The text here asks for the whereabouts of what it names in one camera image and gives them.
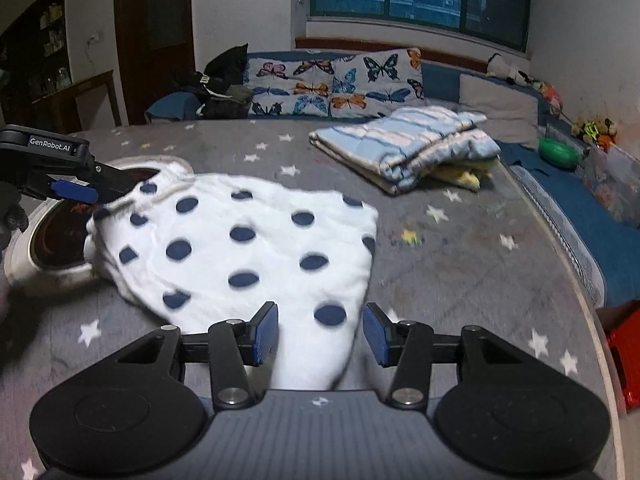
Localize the plush toys on sofa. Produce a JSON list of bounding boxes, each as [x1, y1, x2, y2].
[[487, 53, 617, 151]]

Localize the dark wooden door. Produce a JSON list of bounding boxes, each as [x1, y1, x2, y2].
[[114, 0, 195, 125]]

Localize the round induction cooktop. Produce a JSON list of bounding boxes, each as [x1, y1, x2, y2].
[[2, 156, 172, 288]]

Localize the red stool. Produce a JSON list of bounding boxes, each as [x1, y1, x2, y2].
[[598, 300, 640, 412]]

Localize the clear plastic toy box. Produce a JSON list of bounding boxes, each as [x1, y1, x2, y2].
[[582, 144, 640, 230]]

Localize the butterfly print pillow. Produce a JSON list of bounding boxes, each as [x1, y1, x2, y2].
[[244, 48, 424, 119]]

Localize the dark wooden side table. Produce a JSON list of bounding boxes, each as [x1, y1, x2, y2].
[[32, 70, 122, 134]]

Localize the white navy polka dot garment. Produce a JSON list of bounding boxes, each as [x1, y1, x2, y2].
[[85, 162, 378, 390]]

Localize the grey cushion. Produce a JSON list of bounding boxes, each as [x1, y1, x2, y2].
[[459, 74, 538, 148]]

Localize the yellow plush under blanket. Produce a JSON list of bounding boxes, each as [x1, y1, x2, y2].
[[430, 157, 499, 193]]

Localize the dark wooden shelf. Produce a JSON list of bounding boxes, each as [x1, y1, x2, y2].
[[1, 0, 72, 131]]

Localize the striped folded blanket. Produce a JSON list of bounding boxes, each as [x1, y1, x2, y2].
[[309, 106, 500, 195]]

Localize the grey knit gloved hand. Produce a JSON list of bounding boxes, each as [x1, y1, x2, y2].
[[0, 182, 28, 252]]

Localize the black bag on sofa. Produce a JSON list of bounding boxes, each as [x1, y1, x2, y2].
[[186, 44, 253, 120]]

